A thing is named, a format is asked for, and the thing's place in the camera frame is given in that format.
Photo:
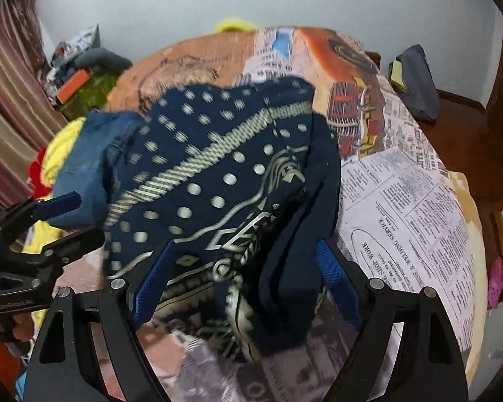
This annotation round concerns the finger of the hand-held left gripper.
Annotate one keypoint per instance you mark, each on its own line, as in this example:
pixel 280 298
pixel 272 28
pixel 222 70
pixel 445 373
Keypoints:
pixel 63 204
pixel 75 247

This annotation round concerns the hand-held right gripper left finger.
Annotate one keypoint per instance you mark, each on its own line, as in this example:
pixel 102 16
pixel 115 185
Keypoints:
pixel 155 284

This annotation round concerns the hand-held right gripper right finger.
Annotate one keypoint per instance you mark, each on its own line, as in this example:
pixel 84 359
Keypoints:
pixel 339 284

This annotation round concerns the blue jeans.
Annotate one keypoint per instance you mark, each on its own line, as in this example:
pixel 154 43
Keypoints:
pixel 92 163

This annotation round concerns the navy patterned garment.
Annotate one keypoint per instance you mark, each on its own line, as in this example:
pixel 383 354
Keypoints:
pixel 218 176

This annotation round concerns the person's left hand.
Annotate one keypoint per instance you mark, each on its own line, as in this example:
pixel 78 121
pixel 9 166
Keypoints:
pixel 12 324

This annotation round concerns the red cloth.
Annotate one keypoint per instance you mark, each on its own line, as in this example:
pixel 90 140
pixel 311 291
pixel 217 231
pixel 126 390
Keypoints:
pixel 35 171

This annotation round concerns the yellow cloth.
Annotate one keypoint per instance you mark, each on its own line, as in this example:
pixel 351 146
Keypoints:
pixel 60 146

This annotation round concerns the printed blanket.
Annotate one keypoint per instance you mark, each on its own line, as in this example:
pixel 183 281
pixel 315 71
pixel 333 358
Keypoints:
pixel 402 217

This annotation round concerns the green cloth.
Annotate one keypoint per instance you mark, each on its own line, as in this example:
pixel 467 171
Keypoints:
pixel 90 96

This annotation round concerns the orange box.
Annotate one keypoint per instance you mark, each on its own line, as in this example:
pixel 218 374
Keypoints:
pixel 72 86

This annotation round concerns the striped curtain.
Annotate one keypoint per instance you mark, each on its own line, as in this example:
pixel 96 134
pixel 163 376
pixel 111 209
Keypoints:
pixel 12 92

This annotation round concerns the grey pillow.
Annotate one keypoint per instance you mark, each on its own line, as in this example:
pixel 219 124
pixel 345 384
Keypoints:
pixel 102 58

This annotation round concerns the pink slippers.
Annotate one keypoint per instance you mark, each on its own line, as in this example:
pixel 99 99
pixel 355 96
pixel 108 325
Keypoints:
pixel 495 282

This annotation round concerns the pile of white papers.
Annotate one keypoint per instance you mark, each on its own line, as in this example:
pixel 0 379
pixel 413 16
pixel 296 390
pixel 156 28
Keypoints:
pixel 77 44

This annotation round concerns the white board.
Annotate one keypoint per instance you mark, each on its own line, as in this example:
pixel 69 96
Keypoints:
pixel 494 331

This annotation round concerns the dark grey bag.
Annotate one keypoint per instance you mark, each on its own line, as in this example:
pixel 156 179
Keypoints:
pixel 421 86

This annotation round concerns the yellow notepad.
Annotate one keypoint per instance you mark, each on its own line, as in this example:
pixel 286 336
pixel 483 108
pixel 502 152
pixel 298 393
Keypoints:
pixel 398 75

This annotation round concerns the yellow plush cushion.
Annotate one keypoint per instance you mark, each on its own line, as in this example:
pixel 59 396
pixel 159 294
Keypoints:
pixel 232 25

